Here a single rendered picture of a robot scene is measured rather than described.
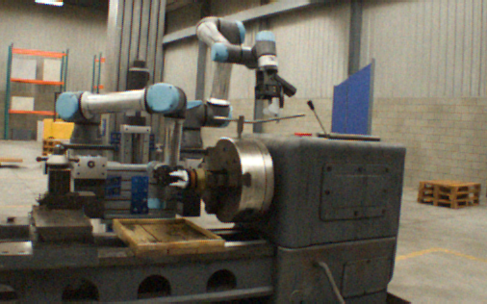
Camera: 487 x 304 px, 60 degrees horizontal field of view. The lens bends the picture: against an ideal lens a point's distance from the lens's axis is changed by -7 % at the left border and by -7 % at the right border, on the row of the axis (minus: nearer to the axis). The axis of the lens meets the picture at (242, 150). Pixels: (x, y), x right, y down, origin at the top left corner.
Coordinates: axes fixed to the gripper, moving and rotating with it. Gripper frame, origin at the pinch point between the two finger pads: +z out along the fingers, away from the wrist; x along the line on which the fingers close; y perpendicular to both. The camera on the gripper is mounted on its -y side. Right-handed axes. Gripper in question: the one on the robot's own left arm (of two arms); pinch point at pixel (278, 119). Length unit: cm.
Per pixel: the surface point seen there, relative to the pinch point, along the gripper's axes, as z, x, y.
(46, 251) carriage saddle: 44, 4, 82
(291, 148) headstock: 13.4, 9.7, 2.5
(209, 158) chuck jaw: 12.0, -13.9, 22.8
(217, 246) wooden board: 45, -2, 28
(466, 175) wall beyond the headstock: -87, -552, -917
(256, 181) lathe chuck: 23.6, 2.7, 13.3
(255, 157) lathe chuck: 15.0, 2.0, 12.5
